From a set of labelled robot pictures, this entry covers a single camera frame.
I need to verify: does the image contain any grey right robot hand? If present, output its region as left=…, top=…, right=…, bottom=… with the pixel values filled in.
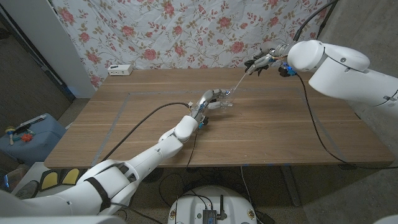
left=244, top=41, right=295, bottom=77

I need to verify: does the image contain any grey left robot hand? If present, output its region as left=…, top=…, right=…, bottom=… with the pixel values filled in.
left=190, top=88, right=234, bottom=124

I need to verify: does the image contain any floral backdrop cloth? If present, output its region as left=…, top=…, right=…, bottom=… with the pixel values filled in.
left=51, top=0, right=332, bottom=90

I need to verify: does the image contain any black backdrop pole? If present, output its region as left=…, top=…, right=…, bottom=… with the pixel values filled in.
left=317, top=0, right=339, bottom=40

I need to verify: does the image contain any white power strip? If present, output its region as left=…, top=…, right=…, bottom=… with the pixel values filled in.
left=107, top=63, right=134, bottom=77

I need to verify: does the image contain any round black floor fan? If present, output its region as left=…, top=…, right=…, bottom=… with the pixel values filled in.
left=141, top=167, right=164, bottom=184

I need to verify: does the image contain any white robot torso base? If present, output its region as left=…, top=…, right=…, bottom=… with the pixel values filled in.
left=167, top=185, right=259, bottom=224

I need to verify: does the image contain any white table leg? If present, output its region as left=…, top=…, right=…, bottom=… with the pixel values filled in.
left=280, top=164, right=302, bottom=208

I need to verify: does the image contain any yellow and black pad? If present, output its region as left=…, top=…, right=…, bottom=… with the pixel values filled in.
left=38, top=167, right=81, bottom=191

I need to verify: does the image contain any blue storage box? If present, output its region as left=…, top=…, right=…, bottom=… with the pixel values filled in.
left=0, top=113, right=68, bottom=167

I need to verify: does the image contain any yellow toy maraca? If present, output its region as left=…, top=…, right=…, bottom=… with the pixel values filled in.
left=5, top=125, right=17, bottom=146

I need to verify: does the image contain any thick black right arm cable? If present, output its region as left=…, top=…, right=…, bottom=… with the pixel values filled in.
left=292, top=0, right=340, bottom=43

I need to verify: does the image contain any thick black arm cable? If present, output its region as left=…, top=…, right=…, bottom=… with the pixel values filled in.
left=99, top=102, right=192, bottom=162
left=292, top=0, right=340, bottom=43

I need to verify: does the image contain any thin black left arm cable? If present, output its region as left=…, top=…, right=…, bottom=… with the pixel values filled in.
left=161, top=127, right=203, bottom=224

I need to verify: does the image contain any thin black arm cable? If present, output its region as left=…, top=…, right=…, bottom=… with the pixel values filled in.
left=295, top=73, right=398, bottom=170
left=161, top=127, right=203, bottom=224

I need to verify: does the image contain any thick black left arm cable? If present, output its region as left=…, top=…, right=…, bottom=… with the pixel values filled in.
left=99, top=102, right=192, bottom=162

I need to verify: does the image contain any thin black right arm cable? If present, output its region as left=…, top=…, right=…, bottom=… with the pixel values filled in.
left=295, top=73, right=398, bottom=170

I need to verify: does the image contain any white wall panel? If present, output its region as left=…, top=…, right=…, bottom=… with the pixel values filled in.
left=0, top=0, right=96, bottom=99

